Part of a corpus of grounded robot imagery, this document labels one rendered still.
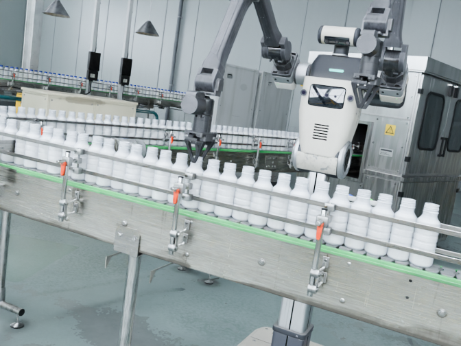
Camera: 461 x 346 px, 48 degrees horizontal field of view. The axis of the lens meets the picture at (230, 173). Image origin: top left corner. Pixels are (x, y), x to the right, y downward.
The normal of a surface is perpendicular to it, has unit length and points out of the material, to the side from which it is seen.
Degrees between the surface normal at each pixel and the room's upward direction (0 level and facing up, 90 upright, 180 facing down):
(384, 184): 90
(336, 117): 90
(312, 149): 90
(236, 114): 90
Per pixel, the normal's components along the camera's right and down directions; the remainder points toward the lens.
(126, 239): -0.44, 0.07
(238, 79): 0.71, 0.20
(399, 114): -0.69, 0.00
